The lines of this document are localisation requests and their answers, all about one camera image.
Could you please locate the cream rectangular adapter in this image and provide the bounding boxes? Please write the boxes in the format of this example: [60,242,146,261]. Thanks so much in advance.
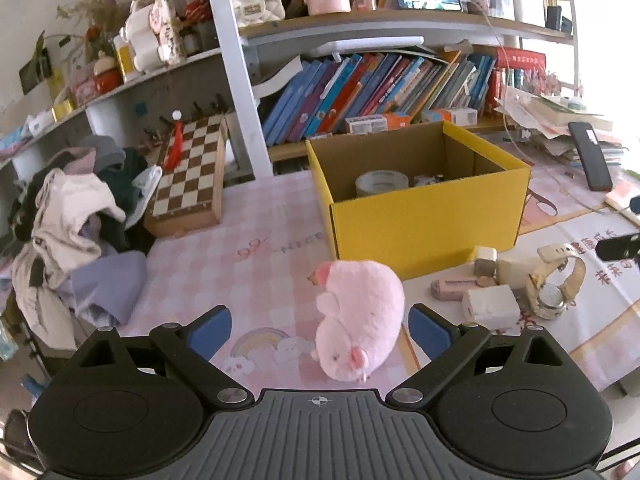
[496,255,540,292]

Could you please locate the white cable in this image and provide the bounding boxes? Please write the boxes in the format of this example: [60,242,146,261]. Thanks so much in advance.
[466,0,522,142]

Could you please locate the pink plush pig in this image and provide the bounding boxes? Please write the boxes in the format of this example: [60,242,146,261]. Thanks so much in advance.
[310,259,406,384]

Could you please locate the cream wristwatch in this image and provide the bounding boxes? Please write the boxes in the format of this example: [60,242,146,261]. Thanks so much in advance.
[525,242,587,320]

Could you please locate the white shelf post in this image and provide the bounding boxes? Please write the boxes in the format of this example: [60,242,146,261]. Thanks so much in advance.
[201,0,274,181]

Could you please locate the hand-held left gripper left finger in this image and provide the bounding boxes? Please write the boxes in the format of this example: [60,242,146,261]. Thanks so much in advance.
[70,305,256,410]

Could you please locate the orange and white carton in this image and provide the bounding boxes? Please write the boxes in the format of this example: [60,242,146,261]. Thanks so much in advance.
[422,107,480,127]

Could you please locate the wooden chessboard box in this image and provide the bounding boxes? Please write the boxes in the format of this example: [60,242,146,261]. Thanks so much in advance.
[143,114,229,239]

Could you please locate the pink gift box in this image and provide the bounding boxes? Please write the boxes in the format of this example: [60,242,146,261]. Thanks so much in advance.
[70,72,99,107]

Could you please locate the large white charger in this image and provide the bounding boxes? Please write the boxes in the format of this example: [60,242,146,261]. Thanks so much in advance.
[461,284,522,331]

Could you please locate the grey tape roll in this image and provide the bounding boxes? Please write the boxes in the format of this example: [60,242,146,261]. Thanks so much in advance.
[355,170,411,199]

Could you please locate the pink printed desk mat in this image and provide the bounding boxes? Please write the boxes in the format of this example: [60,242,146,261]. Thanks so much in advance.
[117,145,640,397]

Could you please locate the pink stapler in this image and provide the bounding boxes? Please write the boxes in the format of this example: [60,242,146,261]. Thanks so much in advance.
[430,277,497,302]

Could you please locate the orange booklet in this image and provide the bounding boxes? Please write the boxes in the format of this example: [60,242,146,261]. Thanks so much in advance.
[604,182,640,212]

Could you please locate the red printed box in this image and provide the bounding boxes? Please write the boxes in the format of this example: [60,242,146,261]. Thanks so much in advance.
[497,47,547,100]

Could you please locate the yellow cardboard box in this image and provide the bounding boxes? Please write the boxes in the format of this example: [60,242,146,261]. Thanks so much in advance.
[305,121,532,281]

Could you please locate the red tassel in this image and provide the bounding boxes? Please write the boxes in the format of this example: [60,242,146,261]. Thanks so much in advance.
[162,109,187,171]

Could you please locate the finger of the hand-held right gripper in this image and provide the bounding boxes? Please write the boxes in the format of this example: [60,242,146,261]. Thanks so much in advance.
[597,232,640,262]

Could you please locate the black smartphone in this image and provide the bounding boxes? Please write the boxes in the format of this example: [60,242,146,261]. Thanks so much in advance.
[567,121,614,192]

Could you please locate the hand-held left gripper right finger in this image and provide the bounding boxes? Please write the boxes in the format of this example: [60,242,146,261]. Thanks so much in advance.
[385,304,572,408]

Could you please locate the row of books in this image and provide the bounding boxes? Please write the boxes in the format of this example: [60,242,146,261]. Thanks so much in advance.
[260,52,501,147]

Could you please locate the curved white shelf board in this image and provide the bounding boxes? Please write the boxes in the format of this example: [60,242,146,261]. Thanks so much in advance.
[239,9,576,57]

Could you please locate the pile of clothes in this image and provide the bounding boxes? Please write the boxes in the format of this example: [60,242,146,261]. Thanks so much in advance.
[7,135,164,352]

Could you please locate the red and white jar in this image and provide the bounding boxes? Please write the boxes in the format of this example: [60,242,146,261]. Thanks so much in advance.
[94,50,124,94]

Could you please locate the white box with orange end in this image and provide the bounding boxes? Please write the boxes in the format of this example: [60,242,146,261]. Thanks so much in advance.
[345,112,412,135]

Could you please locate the dried flower bouquet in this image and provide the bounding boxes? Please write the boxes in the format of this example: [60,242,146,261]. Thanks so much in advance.
[54,0,132,62]

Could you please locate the white pen holders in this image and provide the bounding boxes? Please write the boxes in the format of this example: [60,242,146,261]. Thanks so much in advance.
[487,0,547,27]

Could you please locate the stack of papers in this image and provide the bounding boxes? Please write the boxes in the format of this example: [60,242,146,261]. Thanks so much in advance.
[492,85,627,167]

